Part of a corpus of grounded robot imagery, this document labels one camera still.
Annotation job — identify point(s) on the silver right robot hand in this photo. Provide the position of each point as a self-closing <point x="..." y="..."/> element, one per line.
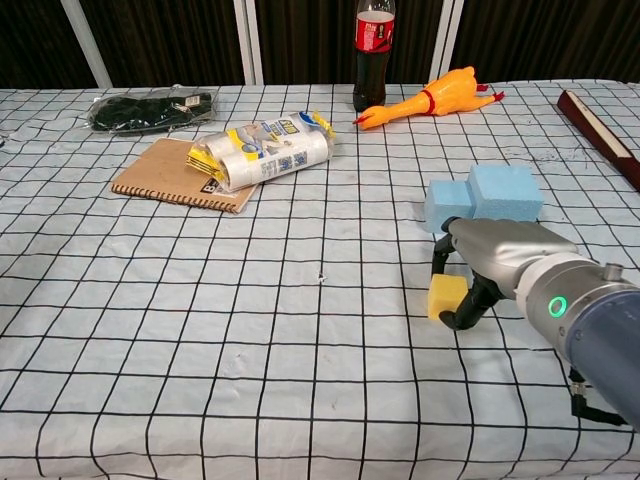
<point x="500" y="250"/>

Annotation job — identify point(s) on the small yellow foam block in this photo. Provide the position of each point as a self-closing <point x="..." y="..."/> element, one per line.
<point x="445" y="295"/>

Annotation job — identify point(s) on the medium blue foam block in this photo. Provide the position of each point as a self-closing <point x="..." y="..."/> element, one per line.
<point x="445" y="200"/>

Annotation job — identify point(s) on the large blue foam block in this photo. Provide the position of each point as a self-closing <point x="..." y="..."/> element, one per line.
<point x="505" y="195"/>

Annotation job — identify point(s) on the long dark red box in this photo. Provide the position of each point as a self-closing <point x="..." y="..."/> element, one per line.
<point x="600" y="135"/>

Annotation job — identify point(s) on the yellow rubber chicken toy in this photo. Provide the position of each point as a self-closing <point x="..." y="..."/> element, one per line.
<point x="445" y="95"/>

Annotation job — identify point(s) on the cola bottle red label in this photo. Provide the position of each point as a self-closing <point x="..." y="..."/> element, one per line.
<point x="372" y="65"/>

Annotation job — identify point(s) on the pack of white rolls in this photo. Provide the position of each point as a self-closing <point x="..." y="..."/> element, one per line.
<point x="265" y="155"/>

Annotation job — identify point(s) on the checkered light blue tablecloth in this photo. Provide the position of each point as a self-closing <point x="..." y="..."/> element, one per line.
<point x="250" y="350"/>

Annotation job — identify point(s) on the brown spiral notebook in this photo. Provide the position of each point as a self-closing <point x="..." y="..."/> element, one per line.
<point x="160" y="175"/>

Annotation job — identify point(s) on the black gloves in plastic bag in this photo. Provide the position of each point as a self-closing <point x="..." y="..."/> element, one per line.
<point x="145" y="112"/>

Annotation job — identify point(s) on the double white frame post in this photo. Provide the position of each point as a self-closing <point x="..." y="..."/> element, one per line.
<point x="248" y="45"/>

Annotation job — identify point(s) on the slanted white frame post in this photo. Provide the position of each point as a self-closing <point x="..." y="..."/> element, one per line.
<point x="87" y="45"/>

